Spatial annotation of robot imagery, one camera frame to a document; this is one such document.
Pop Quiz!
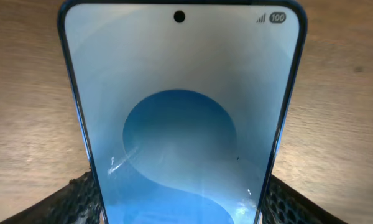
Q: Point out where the blue Galaxy smartphone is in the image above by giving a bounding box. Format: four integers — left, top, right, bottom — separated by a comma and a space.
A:
57, 0, 307, 224

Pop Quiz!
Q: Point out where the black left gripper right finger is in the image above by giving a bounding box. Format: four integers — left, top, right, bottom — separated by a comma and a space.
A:
262, 175, 346, 224

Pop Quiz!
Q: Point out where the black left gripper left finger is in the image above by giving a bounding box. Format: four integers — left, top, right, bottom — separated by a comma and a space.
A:
0, 171, 102, 224

